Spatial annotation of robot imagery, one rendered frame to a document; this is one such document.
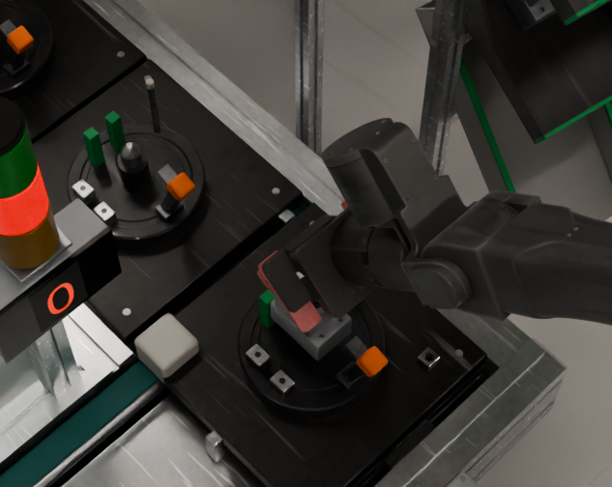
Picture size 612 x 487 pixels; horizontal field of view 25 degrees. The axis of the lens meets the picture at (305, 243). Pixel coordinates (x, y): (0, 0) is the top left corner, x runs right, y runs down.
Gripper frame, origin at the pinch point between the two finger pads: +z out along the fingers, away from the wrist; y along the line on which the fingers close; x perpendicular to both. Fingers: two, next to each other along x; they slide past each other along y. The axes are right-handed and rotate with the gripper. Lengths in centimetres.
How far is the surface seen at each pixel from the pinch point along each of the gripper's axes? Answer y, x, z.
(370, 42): -37, -1, 42
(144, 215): 2.3, -3.8, 27.7
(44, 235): 18.6, -14.6, -3.1
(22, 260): 20.7, -13.8, -1.4
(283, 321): 2.1, 7.7, 10.2
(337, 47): -34, -2, 43
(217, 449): 12.8, 15.2, 15.5
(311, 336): 1.7, 9.4, 7.3
